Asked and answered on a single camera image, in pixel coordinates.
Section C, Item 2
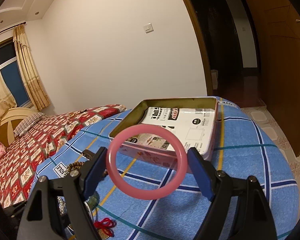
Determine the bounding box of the silver metal bead chain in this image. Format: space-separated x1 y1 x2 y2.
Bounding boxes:
57 195 67 217

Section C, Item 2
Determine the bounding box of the green jade bangle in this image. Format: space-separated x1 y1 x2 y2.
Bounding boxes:
87 191 100 211

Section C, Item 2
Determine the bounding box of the red knotted cord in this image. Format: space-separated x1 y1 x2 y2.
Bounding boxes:
93 217 117 238

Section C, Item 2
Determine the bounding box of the brown wooden bead mala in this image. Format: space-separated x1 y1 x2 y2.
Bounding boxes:
64 161 108 180

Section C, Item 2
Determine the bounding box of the pink bangle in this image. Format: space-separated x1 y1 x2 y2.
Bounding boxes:
106 124 188 200

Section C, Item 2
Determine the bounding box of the red patterned bedspread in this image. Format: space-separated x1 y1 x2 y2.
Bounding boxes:
0 104 126 207

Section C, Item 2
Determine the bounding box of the blue plaid tablecloth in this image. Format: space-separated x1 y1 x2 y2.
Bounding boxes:
18 97 299 239

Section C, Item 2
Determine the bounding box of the cream wooden headboard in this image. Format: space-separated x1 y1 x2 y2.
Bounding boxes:
0 107 38 147

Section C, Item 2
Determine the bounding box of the grey checked pillow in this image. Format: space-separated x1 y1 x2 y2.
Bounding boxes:
14 112 46 137

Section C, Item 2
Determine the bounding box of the pink metal tin box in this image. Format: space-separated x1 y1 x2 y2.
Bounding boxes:
106 96 218 171

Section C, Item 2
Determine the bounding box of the beige curtain right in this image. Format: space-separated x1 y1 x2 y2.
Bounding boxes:
13 24 51 111

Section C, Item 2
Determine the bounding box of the window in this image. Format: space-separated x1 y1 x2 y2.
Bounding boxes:
0 38 33 108

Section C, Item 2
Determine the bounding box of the brown wooden door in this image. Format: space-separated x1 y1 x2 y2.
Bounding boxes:
246 0 300 156

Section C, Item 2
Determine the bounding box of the brown wooden door frame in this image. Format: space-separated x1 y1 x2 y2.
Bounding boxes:
172 0 214 97

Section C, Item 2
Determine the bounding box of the white wall switch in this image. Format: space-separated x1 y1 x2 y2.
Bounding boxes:
143 23 154 33

